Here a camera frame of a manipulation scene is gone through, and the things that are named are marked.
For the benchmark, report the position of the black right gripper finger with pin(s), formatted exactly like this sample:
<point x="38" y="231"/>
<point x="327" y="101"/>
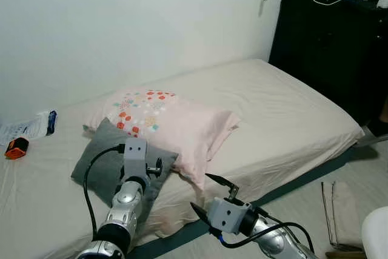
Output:
<point x="201" y="212"/>
<point x="223" y="182"/>

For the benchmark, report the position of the black fabric cabinet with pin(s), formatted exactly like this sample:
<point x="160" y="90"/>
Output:
<point x="330" y="53"/>

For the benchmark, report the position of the orange and black device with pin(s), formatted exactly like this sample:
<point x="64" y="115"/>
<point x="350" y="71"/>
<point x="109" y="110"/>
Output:
<point x="17" y="148"/>

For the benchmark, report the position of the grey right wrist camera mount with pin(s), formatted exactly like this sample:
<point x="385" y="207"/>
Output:
<point x="229" y="215"/>

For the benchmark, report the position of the grey square pillow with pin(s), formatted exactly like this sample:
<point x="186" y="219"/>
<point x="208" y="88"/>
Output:
<point x="103" y="162"/>

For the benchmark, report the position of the beige bed mattress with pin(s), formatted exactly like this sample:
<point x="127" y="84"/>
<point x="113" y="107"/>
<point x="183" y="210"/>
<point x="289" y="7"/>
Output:
<point x="279" y="110"/>

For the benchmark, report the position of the teal bed frame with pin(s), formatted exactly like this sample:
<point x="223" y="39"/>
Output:
<point x="285" y="189"/>

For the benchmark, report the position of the white plastic packet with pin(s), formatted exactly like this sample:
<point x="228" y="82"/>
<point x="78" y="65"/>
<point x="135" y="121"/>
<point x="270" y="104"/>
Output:
<point x="27" y="127"/>

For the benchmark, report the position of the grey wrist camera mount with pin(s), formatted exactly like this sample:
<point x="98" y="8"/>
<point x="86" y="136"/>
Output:
<point x="229" y="215"/>
<point x="134" y="154"/>

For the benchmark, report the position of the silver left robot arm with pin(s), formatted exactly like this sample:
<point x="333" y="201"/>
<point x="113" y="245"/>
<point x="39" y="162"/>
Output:
<point x="124" y="201"/>

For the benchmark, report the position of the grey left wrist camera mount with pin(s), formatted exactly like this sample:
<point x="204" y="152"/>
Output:
<point x="134" y="154"/>

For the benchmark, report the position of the pink pillow with dot print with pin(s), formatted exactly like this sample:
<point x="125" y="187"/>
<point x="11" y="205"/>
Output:
<point x="182" y="128"/>

